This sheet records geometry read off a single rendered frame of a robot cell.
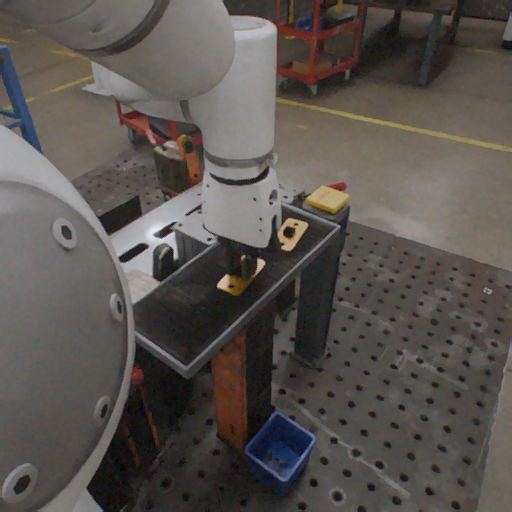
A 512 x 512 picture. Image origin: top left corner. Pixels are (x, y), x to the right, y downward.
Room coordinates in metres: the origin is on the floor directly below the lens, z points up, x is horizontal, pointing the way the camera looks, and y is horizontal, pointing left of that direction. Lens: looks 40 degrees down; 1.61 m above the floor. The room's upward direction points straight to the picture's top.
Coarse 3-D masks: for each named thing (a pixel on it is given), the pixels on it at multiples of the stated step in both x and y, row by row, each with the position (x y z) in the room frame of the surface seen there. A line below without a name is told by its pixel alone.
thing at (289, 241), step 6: (288, 222) 0.63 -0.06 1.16; (294, 222) 0.63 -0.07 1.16; (300, 222) 0.63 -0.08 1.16; (306, 222) 0.63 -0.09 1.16; (282, 228) 0.61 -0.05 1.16; (288, 228) 0.60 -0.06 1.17; (294, 228) 0.60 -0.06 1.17; (300, 228) 0.61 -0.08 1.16; (306, 228) 0.61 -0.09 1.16; (282, 234) 0.59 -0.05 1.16; (288, 234) 0.59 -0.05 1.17; (294, 234) 0.59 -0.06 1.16; (300, 234) 0.59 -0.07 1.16; (282, 240) 0.58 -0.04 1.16; (288, 240) 0.58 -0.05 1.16; (294, 240) 0.58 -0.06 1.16; (282, 246) 0.56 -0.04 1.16; (288, 246) 0.56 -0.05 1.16
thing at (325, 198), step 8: (320, 192) 0.73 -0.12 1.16; (328, 192) 0.73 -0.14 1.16; (336, 192) 0.73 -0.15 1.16; (312, 200) 0.70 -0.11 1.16; (320, 200) 0.70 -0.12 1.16; (328, 200) 0.70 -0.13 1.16; (336, 200) 0.70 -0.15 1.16; (344, 200) 0.70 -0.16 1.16; (320, 208) 0.69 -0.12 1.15; (328, 208) 0.68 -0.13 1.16; (336, 208) 0.68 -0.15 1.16
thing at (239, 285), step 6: (258, 264) 0.52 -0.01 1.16; (234, 270) 0.50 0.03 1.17; (240, 270) 0.50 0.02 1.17; (258, 270) 0.51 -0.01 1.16; (228, 276) 0.49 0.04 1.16; (234, 276) 0.49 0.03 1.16; (240, 276) 0.49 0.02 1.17; (252, 276) 0.49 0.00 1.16; (222, 282) 0.48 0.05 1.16; (228, 282) 0.48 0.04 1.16; (234, 282) 0.48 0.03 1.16; (240, 282) 0.48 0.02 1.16; (246, 282) 0.48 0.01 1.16; (222, 288) 0.47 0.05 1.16; (228, 288) 0.47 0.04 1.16; (234, 288) 0.47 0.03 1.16; (240, 288) 0.47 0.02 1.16; (234, 294) 0.45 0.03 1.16; (240, 294) 0.46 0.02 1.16
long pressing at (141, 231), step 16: (192, 192) 0.99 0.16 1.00; (160, 208) 0.92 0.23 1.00; (176, 208) 0.92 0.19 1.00; (192, 208) 0.92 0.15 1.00; (128, 224) 0.85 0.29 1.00; (144, 224) 0.85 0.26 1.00; (160, 224) 0.85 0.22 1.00; (112, 240) 0.79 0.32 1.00; (128, 240) 0.79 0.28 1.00; (144, 240) 0.79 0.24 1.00; (160, 240) 0.79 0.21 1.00; (144, 256) 0.73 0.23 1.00; (176, 256) 0.73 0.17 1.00; (144, 272) 0.68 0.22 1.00
